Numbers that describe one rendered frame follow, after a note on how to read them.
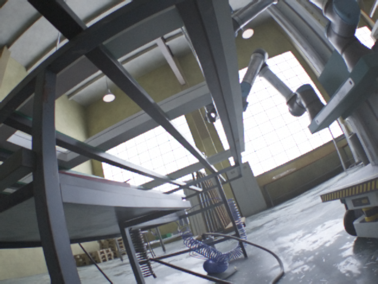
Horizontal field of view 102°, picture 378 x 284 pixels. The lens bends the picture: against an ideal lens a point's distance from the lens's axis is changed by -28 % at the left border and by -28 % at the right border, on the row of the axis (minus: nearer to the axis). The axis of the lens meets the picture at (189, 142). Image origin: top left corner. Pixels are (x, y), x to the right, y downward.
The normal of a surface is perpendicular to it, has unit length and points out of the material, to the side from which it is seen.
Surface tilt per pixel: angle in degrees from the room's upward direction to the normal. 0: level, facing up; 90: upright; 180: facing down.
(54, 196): 90
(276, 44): 90
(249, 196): 90
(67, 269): 90
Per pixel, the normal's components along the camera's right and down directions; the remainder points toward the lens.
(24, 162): 0.91, -0.39
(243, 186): -0.26, -0.29
